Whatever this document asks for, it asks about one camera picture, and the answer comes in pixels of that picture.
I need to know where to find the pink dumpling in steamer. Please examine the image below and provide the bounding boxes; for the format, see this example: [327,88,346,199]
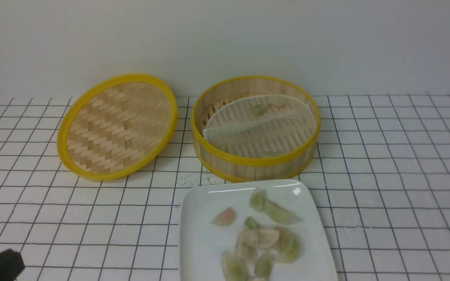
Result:
[267,95,288,108]

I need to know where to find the bamboo steamer basket yellow rim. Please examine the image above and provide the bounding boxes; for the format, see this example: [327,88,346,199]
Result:
[191,75,321,183]

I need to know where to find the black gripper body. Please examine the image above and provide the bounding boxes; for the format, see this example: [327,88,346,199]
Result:
[0,249,25,281]

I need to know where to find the small green dumpling plate centre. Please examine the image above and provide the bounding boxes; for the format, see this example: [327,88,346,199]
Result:
[243,216,260,229]

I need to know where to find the bamboo steamer lid yellow rim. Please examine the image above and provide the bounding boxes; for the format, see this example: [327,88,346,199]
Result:
[57,73,178,181]

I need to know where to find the pink dumpling on plate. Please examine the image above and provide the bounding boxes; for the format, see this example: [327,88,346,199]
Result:
[209,207,236,227]

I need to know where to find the pale green dumpling in steamer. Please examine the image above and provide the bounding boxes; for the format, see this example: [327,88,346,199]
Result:
[250,104,269,117]

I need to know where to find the pale dumpling plate lower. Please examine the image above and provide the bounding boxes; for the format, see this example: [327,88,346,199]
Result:
[235,240,257,261]

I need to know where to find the white square plate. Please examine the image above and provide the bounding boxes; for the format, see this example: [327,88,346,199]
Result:
[179,179,339,281]

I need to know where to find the pale pink dumpling plate centre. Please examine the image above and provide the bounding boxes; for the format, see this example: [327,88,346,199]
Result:
[239,228,280,250]

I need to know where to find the white steamer liner cloth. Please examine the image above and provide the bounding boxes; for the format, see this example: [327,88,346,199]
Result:
[202,94,316,158]

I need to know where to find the green dumpling plate top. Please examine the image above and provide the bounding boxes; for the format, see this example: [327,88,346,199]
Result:
[249,188,265,212]

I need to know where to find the green dumpling on plate edge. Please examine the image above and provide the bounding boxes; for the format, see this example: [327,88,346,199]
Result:
[264,199,297,225]

